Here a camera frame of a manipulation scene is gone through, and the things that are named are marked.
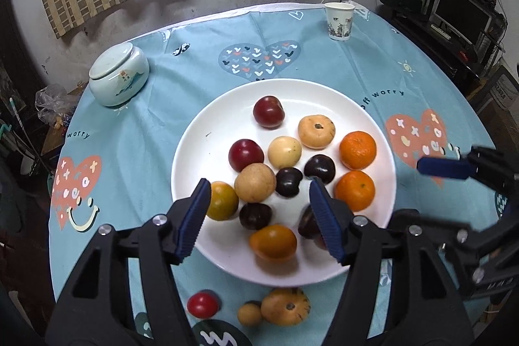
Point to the pale yellow passion fruit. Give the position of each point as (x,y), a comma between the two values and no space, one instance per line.
(284,152)

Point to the red tomato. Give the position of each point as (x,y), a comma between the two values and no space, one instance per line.
(202,304)

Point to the dark brown mangosteen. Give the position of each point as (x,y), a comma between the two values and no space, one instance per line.
(307,226)

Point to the dark red plum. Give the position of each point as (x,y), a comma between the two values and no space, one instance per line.
(268,111)
(243,155)

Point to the tan passion fruit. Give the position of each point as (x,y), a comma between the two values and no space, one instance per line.
(255,182)

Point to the white ceramic lidded jar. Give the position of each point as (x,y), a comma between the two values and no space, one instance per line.
(117,76)

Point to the large orange tangerine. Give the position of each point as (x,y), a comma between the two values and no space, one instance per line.
(357,150)

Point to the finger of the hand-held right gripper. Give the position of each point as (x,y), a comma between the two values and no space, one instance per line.
(458,242)
(442,167)

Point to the small yellow longan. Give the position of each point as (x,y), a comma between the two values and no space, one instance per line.
(249,313)

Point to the printed paper cup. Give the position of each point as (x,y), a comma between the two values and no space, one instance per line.
(339,23)

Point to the blue printed tablecloth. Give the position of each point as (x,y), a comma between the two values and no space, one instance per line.
(142,127)

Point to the orange yellow tangerine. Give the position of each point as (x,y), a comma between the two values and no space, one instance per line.
(272,243)

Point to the green yellow tangerine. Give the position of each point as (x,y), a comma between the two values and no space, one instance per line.
(222,201)

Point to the dark purple plum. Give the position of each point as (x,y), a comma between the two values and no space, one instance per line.
(255,215)
(288,182)
(319,169)

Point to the clear plastic bag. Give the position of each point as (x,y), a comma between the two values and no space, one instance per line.
(52,100)

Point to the black media stand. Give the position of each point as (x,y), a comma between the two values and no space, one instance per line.
(442,50)

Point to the wooden stool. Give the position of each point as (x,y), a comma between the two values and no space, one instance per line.
(52,137)

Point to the computer monitor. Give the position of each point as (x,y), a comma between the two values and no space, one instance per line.
(460,13)

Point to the grey mesh object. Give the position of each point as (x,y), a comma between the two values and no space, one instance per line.
(500,94)

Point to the white round plate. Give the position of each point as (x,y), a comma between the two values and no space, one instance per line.
(202,151)

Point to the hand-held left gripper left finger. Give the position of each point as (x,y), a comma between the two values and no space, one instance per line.
(194,216)

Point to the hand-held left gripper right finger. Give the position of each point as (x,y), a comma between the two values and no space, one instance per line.
(324,220)

